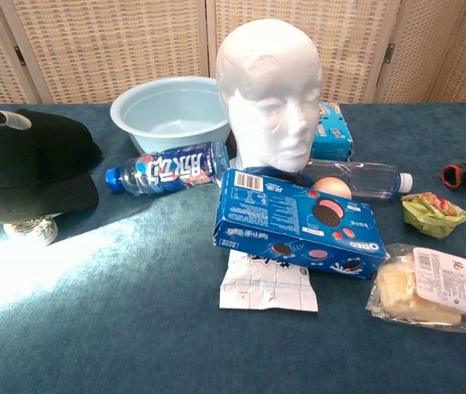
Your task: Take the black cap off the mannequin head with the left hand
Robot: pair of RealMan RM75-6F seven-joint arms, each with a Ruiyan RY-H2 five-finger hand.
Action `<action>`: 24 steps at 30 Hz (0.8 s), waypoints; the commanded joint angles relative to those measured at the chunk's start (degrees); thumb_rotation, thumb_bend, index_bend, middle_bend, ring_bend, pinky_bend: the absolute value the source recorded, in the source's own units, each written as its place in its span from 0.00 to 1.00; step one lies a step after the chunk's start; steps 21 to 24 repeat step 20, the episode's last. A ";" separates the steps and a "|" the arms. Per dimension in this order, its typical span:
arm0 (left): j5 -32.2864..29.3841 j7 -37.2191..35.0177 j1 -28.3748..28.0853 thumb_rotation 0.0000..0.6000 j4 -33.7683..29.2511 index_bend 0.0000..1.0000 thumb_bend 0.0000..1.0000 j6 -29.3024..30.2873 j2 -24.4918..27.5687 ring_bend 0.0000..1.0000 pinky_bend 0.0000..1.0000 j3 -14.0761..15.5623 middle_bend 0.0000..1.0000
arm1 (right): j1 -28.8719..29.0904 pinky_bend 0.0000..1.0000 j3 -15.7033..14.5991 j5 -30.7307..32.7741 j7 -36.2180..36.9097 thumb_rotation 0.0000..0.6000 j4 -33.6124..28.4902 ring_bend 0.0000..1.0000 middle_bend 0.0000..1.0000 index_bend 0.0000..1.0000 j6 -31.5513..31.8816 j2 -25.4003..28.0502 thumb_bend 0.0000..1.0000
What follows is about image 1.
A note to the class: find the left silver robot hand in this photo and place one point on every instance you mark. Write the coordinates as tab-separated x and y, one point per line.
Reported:
11	120

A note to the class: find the black baseball cap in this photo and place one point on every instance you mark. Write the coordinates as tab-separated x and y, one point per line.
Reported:
40	164

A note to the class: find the blue Oreo package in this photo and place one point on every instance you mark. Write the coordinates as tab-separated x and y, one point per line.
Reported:
282	221

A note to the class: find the blue chocolate chip cookie box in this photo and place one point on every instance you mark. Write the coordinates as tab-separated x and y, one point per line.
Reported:
333	137

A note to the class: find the black screen hinge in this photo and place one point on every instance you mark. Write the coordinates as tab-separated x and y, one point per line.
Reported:
19	56
389	53

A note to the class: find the small round lid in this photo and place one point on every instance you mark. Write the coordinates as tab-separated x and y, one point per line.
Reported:
32	232

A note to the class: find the woven folding screen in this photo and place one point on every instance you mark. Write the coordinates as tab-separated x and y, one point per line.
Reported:
106	45

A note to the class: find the light blue plastic basin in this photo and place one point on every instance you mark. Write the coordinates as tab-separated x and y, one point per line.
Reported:
167	119

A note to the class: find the blue label drink bottle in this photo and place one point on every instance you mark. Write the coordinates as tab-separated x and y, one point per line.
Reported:
167	170

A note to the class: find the white foam mannequin head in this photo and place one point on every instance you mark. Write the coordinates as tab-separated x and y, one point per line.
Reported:
270	90

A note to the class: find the white snack packet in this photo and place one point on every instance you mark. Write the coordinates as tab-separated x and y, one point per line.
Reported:
266	291

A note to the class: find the round tan onion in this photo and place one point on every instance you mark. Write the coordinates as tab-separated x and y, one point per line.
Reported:
333	188

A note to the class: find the clear water bottle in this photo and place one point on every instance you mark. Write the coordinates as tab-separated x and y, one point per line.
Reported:
364	178

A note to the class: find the green snack bag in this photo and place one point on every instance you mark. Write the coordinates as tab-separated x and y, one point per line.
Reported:
432	215

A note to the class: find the clear bread package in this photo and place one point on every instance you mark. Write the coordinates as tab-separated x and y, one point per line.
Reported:
430	287

